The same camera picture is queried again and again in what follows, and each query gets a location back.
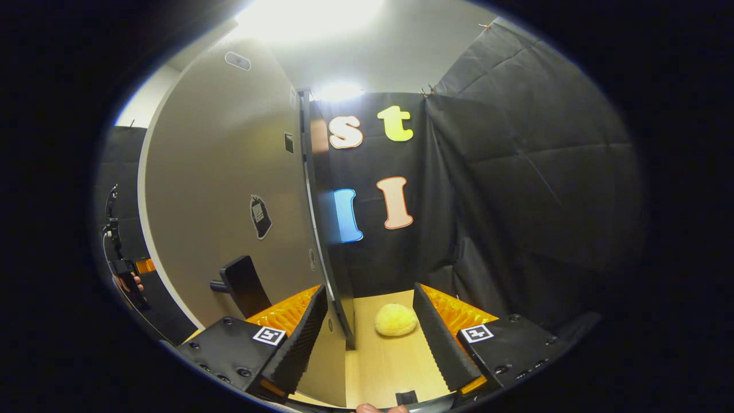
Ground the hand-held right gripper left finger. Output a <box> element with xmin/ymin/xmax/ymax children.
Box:
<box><xmin>175</xmin><ymin>284</ymin><xmax>329</xmax><ymax>402</ymax></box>

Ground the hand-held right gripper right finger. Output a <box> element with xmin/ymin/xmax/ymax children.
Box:
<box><xmin>413</xmin><ymin>282</ymin><xmax>560</xmax><ymax>402</ymax></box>

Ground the black door handle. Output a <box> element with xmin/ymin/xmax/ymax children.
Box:
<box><xmin>209</xmin><ymin>255</ymin><xmax>273</xmax><ymax>320</ymax></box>

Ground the beige cabinet door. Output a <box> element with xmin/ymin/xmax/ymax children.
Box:
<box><xmin>138</xmin><ymin>37</ymin><xmax>348</xmax><ymax>409</ymax></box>

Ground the yellow round sponge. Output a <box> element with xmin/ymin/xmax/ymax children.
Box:
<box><xmin>374</xmin><ymin>303</ymin><xmax>419</xmax><ymax>337</ymax></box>

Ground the black backdrop cloth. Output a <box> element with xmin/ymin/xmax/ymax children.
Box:
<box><xmin>95</xmin><ymin>23</ymin><xmax>643</xmax><ymax>345</ymax></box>

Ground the ceiling light panel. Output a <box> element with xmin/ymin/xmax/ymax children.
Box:
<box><xmin>238</xmin><ymin>0</ymin><xmax>385</xmax><ymax>44</ymax></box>
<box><xmin>313</xmin><ymin>82</ymin><xmax>365</xmax><ymax>103</ymax></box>

